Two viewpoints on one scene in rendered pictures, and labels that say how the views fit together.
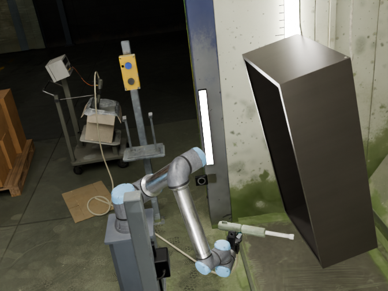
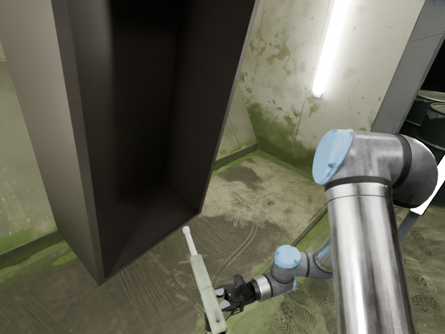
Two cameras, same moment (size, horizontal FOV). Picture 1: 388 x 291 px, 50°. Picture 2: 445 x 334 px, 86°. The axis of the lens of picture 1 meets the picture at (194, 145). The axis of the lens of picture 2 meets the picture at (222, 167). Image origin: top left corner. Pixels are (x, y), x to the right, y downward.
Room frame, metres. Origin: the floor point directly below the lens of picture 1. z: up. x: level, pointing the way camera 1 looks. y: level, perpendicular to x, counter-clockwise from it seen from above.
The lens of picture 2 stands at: (2.52, 0.13, 1.41)
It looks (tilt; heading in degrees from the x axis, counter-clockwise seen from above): 31 degrees down; 223
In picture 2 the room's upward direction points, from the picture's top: 5 degrees clockwise
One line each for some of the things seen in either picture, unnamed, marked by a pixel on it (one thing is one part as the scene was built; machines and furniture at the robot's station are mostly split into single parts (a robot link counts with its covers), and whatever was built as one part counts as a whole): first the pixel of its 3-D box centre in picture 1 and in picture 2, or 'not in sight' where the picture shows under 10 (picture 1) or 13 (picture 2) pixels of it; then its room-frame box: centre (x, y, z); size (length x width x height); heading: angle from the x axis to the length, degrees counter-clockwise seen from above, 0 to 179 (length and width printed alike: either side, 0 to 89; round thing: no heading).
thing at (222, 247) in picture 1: (222, 252); (287, 263); (1.88, -0.08, 0.63); 0.12 x 0.09 x 0.12; 133
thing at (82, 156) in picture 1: (87, 113); not in sight; (4.45, 1.15, 0.64); 0.73 x 0.50 x 1.27; 94
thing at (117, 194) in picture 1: (125, 200); not in sight; (2.26, 0.48, 0.83); 0.17 x 0.15 x 0.18; 133
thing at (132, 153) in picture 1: (140, 134); not in sight; (2.98, 0.40, 0.95); 0.26 x 0.15 x 0.32; 92
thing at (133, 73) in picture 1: (130, 72); not in sight; (3.08, 0.41, 1.42); 0.12 x 0.06 x 0.26; 92
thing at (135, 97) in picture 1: (143, 140); not in sight; (3.14, 0.41, 0.82); 0.06 x 0.06 x 1.64; 2
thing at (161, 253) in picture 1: (155, 262); not in sight; (1.04, 0.17, 1.35); 0.09 x 0.07 x 0.07; 92
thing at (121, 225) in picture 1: (128, 218); not in sight; (2.25, 0.48, 0.69); 0.19 x 0.19 x 0.10
